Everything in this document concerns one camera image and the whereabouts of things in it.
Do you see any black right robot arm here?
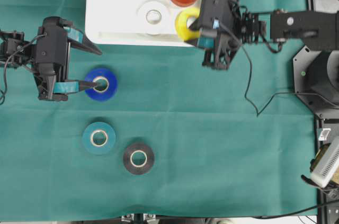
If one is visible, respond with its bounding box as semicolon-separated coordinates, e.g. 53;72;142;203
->
184;0;338;70

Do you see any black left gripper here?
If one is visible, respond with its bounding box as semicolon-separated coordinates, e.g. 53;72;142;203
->
32;16;102;101

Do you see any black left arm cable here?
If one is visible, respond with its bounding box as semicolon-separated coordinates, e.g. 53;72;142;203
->
0;32;48;105

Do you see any white plastic tray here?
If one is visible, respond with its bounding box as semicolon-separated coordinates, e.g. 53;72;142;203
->
85;0;186;47

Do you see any yellow tape roll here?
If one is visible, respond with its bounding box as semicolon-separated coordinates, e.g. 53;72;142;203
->
175;7;200;41

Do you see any black floor cable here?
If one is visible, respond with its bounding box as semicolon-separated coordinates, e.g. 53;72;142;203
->
254;199;339;220

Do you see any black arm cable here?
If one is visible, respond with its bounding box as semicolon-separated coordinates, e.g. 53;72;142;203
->
0;32;48;105
217;20;339;118

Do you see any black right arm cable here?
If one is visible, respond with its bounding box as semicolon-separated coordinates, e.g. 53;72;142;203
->
217;20;339;118

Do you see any white tape roll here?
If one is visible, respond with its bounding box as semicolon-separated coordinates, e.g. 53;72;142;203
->
137;0;170;35

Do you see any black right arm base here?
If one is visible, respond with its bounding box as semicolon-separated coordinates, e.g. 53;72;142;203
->
292;46;338;119

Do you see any white perforated box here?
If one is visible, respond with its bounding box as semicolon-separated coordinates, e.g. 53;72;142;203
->
310;136;338;188

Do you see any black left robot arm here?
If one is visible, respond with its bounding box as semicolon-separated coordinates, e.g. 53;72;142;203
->
1;16;102;102

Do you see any blue tape roll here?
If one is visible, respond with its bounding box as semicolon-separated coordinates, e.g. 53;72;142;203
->
85;68;118;102

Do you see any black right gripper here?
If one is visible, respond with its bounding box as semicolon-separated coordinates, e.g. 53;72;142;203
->
184;0;242;70

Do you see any teal tape roll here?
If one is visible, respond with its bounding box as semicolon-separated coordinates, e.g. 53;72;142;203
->
81;122;117;155

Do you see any black tape roll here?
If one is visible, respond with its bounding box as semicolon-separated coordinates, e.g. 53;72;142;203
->
122;142;155;175

